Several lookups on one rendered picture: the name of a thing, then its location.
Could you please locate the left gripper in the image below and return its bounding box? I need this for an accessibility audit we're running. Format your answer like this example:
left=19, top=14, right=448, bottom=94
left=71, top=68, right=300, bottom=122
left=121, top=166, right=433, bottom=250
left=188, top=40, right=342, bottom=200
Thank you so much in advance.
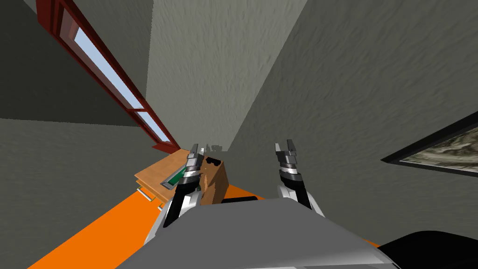
left=185, top=143, right=206, bottom=172

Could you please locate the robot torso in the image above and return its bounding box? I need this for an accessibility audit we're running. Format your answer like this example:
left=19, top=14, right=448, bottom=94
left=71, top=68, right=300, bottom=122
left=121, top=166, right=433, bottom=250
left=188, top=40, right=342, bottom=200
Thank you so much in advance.
left=115, top=196, right=401, bottom=269

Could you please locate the black framed wall picture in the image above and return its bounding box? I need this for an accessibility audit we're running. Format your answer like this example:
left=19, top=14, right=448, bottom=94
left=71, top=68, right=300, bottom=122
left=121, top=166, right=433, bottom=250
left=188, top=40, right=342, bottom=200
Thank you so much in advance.
left=380, top=111, right=478, bottom=178

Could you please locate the silver drawer handle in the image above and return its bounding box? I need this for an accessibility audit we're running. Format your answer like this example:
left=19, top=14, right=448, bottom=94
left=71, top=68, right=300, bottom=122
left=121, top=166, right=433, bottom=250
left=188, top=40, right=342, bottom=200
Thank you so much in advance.
left=136, top=187, right=156, bottom=203

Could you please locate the brown wooden desk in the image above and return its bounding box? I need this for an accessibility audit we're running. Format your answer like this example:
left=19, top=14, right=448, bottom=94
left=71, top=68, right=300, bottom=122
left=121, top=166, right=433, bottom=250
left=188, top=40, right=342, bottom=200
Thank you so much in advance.
left=134, top=148, right=230, bottom=207

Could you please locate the red framed window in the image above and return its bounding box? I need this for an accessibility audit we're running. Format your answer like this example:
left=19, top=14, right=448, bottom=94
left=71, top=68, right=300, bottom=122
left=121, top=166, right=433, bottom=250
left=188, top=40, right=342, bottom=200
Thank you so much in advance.
left=35, top=0, right=182, bottom=155

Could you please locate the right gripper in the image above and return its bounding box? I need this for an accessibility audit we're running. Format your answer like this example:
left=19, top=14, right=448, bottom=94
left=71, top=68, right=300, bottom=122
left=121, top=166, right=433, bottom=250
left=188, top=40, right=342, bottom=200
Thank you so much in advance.
left=274, top=139, right=299, bottom=168

